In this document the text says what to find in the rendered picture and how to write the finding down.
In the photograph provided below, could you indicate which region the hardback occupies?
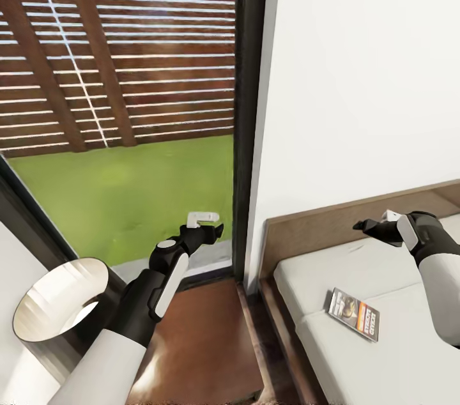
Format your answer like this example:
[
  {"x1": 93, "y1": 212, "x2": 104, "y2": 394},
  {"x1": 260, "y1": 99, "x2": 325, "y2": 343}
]
[{"x1": 328, "y1": 287, "x2": 380, "y2": 343}]

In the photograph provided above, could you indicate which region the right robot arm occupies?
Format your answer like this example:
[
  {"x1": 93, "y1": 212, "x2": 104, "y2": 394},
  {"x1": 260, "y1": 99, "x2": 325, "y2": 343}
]
[{"x1": 353, "y1": 210, "x2": 460, "y2": 349}]

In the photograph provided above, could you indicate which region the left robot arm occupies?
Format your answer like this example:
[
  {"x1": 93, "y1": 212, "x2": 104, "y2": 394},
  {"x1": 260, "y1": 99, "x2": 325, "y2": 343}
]
[{"x1": 47, "y1": 212, "x2": 224, "y2": 405}]

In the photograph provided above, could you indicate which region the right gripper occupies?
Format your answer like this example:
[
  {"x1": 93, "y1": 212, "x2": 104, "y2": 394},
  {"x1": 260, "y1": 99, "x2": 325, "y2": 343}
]
[{"x1": 353, "y1": 219, "x2": 403, "y2": 248}]

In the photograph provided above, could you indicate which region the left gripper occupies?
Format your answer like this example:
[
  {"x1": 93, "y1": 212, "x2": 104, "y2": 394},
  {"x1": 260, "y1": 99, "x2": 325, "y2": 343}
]
[{"x1": 180, "y1": 224, "x2": 224, "y2": 249}]

